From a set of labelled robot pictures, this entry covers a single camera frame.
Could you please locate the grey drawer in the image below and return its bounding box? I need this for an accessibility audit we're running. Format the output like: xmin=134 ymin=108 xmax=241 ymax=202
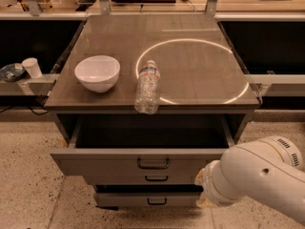
xmin=84 ymin=175 xmax=195 ymax=185
xmin=51 ymin=114 xmax=234 ymax=177
xmin=94 ymin=184 xmax=203 ymax=208

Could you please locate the grey middle drawer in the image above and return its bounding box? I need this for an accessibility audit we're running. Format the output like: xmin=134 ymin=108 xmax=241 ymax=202
xmin=84 ymin=175 xmax=195 ymax=185

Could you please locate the clear plastic water bottle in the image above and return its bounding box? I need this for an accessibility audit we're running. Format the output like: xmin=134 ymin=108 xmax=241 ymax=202
xmin=134 ymin=60 xmax=160 ymax=115

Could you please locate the grey drawer cabinet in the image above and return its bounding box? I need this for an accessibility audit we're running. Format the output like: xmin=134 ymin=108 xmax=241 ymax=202
xmin=46 ymin=14 xmax=261 ymax=148

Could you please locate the grey bottom drawer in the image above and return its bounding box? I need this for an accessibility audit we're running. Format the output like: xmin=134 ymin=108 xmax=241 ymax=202
xmin=94 ymin=184 xmax=203 ymax=208

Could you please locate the grey top drawer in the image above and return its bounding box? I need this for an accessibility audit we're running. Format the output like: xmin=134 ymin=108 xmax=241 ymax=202
xmin=51 ymin=114 xmax=234 ymax=177

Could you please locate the black top drawer handle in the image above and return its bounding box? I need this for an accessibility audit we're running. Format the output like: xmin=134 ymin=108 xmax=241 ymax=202
xmin=137 ymin=158 xmax=170 ymax=170

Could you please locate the white paper cup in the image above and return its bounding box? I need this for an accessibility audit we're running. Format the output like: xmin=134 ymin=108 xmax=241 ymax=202
xmin=22 ymin=57 xmax=42 ymax=78

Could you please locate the black cable on floor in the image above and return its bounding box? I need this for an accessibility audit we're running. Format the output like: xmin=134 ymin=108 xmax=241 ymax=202
xmin=0 ymin=95 xmax=50 ymax=116

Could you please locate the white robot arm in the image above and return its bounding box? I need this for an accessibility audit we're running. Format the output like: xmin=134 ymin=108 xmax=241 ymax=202
xmin=194 ymin=135 xmax=305 ymax=225

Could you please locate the white ceramic bowl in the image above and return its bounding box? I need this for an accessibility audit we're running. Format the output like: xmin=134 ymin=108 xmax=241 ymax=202
xmin=74 ymin=55 xmax=120 ymax=93

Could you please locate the dark blue plate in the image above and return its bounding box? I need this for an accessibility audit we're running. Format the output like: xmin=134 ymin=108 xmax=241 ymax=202
xmin=0 ymin=63 xmax=26 ymax=82

